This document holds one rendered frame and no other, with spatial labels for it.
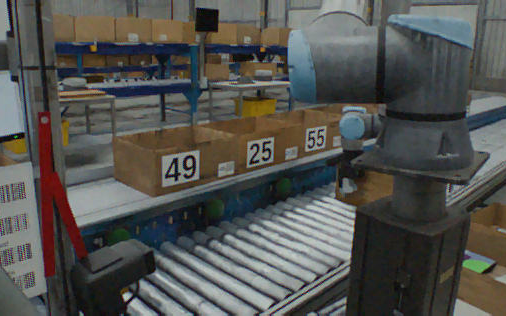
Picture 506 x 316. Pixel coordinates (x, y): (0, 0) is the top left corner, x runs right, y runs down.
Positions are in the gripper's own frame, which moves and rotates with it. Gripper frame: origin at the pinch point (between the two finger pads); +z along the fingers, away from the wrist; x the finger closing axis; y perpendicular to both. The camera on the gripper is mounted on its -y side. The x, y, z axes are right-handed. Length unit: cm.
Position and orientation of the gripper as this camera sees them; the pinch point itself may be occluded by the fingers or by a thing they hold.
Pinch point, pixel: (343, 194)
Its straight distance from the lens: 183.5
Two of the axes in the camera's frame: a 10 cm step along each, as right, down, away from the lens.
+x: 7.0, -1.7, 6.9
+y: 7.1, 2.0, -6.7
